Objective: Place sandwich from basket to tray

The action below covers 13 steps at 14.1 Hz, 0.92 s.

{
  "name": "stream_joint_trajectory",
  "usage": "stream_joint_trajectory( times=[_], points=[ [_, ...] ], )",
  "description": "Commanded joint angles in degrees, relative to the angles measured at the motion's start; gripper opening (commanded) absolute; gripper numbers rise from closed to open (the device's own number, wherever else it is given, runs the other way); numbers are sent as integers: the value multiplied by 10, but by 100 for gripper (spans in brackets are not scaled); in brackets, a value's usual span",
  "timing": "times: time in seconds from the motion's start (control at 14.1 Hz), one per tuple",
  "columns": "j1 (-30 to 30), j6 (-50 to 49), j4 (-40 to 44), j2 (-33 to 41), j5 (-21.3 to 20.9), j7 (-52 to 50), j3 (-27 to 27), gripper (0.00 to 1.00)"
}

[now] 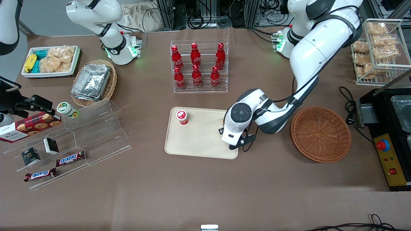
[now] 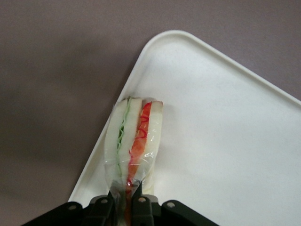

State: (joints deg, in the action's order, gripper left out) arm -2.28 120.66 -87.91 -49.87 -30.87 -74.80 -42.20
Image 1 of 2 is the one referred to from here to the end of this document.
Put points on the clear acrylic stepped shelf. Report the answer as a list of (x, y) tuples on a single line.
[(99, 138)]

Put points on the steel pan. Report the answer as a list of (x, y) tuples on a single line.
[(403, 112)]

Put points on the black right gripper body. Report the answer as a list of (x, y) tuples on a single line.
[(20, 105)]

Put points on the red tartan cookie box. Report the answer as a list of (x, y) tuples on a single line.
[(32, 126)]

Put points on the white rectangular snack tray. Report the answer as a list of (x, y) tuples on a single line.
[(48, 74)]

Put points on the small white metal device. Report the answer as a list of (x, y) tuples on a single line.
[(209, 227)]

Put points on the black heating machine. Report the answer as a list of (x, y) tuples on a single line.
[(383, 115)]

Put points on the snickers chocolate bar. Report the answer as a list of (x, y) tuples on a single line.
[(40, 175), (70, 158)]

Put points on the aluminium frame post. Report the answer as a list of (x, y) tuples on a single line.
[(252, 12), (166, 14)]

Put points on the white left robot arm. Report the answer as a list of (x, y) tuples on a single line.
[(321, 51)]

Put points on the round brown wicker basket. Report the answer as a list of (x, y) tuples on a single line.
[(321, 134)]

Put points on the yellow control panel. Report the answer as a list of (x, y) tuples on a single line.
[(393, 160)]

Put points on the beige cloth bag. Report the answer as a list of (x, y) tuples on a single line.
[(138, 17)]

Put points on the beige plastic tray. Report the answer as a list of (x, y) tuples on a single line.
[(199, 138)]

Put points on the clear bag of rice crackers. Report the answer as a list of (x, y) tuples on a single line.
[(57, 59)]

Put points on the oval wicker basket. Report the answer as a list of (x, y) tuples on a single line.
[(110, 88)]

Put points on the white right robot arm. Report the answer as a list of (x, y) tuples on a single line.
[(113, 43)]

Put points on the clear acrylic bottle rack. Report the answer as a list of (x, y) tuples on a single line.
[(205, 88)]

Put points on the teal snack packet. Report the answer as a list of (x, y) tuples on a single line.
[(36, 66), (41, 53)]

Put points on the red lidded yogurt cup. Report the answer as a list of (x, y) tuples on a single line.
[(182, 117)]

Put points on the red emergency stop button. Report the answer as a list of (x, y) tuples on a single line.
[(382, 145)]

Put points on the small black box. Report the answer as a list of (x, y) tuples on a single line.
[(51, 146), (30, 156)]

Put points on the stacked foil containers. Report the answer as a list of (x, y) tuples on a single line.
[(91, 81)]

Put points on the green lidded cup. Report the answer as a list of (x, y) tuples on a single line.
[(65, 109)]

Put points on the yellow snack packet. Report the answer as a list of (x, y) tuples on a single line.
[(30, 62)]

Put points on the red cola bottle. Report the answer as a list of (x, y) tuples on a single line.
[(179, 79), (220, 57), (195, 56), (176, 59), (196, 78), (215, 78)]

